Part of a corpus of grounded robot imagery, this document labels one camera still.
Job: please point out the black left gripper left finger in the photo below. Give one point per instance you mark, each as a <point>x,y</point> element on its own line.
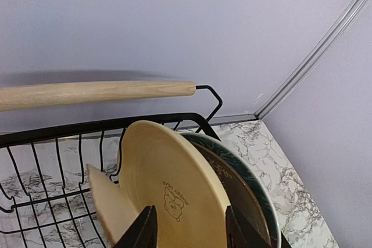
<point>143,232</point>

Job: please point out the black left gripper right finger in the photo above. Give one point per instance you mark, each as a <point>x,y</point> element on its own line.
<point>240,232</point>

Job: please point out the grey reindeer plate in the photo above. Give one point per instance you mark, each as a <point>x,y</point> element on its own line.
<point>239,193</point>

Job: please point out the pale yellow round plate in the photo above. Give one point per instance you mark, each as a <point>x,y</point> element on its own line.
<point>160,168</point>

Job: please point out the black wire dish rack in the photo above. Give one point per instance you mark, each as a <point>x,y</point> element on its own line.
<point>45,195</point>

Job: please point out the red and teal plate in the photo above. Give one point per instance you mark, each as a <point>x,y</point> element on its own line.
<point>251,179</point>

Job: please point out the cream bird pattern plate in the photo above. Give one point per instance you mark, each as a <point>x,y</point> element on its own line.
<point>114,204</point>

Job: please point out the right aluminium frame post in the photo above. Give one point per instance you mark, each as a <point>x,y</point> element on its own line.
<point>313,58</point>

